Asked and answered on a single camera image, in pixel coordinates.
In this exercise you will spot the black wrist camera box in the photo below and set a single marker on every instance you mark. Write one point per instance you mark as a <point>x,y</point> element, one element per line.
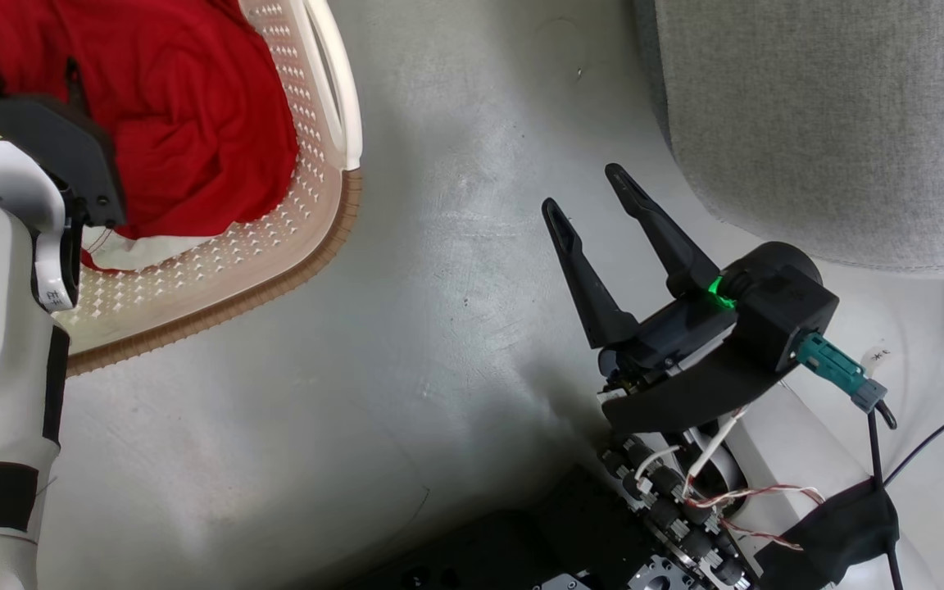
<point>783,307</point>

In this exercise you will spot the grey fabric sofa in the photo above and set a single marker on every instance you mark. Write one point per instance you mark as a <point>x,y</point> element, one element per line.
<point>832,123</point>

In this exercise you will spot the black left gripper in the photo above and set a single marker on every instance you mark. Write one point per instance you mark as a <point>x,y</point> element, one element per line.
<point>62,147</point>

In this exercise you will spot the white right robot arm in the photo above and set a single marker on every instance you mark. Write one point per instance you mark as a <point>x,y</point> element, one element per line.
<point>767,459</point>

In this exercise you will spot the white garment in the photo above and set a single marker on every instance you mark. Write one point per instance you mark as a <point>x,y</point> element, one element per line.
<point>152,250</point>

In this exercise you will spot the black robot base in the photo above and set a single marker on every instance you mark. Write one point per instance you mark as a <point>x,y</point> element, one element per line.
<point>537,541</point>

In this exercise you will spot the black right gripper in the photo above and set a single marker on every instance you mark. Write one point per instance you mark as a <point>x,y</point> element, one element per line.
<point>677,360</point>

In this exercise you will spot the white woven laundry basket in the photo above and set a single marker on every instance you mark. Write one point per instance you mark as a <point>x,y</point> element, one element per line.
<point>275,238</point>

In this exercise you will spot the red shirt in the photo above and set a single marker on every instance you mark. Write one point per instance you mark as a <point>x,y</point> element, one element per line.
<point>185,106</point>

